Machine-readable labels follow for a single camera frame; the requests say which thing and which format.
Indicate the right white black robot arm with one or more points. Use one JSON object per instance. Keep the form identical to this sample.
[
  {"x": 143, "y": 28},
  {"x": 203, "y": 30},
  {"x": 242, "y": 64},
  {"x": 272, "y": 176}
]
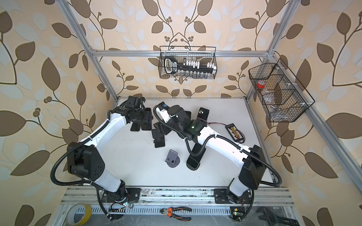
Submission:
[{"x": 198, "y": 136}]

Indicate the black socket tool set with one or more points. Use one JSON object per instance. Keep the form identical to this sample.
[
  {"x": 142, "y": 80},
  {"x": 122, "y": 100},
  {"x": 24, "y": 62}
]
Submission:
[{"x": 172, "y": 66}]

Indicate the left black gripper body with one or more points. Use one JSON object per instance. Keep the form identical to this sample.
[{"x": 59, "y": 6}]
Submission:
[{"x": 138, "y": 115}]

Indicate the grey phone stand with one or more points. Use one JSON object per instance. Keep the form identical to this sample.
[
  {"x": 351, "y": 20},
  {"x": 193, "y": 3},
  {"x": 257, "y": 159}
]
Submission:
[
  {"x": 172, "y": 159},
  {"x": 192, "y": 166}
]

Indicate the black adjustable wrench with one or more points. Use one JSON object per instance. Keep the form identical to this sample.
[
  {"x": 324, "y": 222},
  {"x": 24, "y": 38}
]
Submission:
[{"x": 273, "y": 219}]

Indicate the red capped bottle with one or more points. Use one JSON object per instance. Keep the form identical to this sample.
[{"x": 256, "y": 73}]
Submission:
[{"x": 261, "y": 84}]

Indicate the wire basket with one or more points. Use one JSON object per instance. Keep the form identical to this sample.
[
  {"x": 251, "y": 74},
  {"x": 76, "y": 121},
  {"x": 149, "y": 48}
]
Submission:
[
  {"x": 284, "y": 98},
  {"x": 204, "y": 54}
]

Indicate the back wire basket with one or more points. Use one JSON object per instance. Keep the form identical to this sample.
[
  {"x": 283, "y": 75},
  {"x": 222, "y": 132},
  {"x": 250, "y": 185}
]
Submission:
[{"x": 204, "y": 54}]

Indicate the front right grey phone stand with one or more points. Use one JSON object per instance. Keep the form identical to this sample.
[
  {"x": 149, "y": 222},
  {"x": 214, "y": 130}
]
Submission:
[{"x": 192, "y": 166}]

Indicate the black phone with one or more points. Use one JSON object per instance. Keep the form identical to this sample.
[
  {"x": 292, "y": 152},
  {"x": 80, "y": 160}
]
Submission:
[
  {"x": 136, "y": 126},
  {"x": 196, "y": 159},
  {"x": 146, "y": 123}
]

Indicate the right wire basket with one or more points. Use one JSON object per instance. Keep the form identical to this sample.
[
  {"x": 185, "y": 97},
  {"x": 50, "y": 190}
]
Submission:
[{"x": 284, "y": 98}]

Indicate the yellow tape roll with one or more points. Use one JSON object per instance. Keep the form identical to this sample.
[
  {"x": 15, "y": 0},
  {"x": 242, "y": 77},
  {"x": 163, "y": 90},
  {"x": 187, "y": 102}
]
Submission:
[{"x": 78, "y": 215}]

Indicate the black connector board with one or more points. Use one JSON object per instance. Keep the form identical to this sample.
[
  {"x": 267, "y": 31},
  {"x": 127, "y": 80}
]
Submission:
[{"x": 236, "y": 134}]

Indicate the front left grey phone stand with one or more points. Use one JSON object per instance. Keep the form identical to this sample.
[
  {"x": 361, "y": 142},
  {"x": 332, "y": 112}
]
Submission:
[{"x": 172, "y": 159}]

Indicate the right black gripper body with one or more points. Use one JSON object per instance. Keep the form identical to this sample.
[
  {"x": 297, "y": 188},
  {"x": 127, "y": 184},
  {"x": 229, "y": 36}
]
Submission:
[{"x": 168, "y": 127}]

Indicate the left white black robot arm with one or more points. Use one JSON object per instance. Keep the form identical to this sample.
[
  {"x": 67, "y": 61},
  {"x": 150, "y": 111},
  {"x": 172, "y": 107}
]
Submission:
[{"x": 84, "y": 158}]

